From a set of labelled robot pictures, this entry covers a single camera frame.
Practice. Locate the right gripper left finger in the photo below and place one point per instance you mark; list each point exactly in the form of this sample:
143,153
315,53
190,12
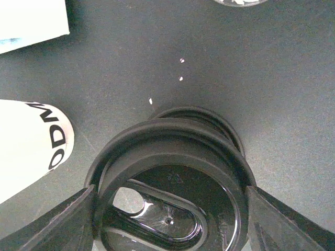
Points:
68,226

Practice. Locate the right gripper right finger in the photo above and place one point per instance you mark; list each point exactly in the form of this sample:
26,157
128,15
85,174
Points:
275,226

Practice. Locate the black cup lid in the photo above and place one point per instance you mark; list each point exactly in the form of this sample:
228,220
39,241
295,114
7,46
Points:
171,184

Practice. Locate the black lid right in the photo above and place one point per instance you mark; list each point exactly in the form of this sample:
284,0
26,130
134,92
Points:
206,117

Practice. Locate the light blue paper bag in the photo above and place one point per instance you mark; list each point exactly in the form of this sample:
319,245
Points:
24,23

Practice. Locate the clear stirrer holder cup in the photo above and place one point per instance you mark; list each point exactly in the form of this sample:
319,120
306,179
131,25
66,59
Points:
240,3

